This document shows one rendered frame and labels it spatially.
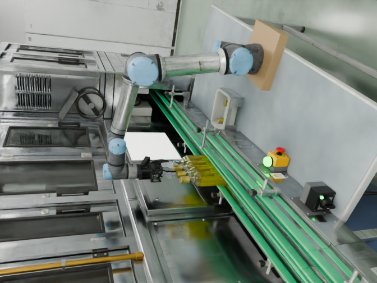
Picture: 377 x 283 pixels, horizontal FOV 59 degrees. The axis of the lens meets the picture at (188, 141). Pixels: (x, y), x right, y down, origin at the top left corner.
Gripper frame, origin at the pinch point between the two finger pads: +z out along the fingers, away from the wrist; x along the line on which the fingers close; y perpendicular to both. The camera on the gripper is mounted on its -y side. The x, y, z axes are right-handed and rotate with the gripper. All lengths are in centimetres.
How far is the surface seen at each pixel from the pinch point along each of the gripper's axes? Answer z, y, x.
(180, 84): 32, -98, 18
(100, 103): -27, -97, 1
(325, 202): 34, 63, 20
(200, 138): 23.7, -27.2, 4.4
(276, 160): 33, 33, 20
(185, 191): 7.0, 2.6, -12.8
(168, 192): -2.5, 2.7, -12.8
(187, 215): 2.6, 18.6, -15.5
